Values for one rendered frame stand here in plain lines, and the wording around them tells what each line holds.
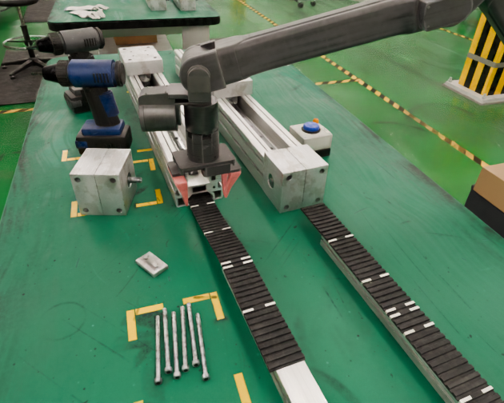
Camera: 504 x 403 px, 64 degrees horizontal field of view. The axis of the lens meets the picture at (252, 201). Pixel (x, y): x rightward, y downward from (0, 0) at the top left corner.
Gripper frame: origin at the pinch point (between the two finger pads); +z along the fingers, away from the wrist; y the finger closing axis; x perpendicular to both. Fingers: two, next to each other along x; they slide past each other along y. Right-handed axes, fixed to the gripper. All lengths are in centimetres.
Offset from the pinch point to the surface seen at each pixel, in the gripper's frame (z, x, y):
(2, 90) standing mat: 81, -310, 83
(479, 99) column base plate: 79, -163, -284
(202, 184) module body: 0.0, -4.3, -0.5
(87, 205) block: 1.9, -7.8, 21.5
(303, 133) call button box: -1.5, -14.9, -29.1
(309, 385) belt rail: 1.5, 40.1, -0.9
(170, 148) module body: -4.0, -13.9, 3.4
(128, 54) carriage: -8, -69, 3
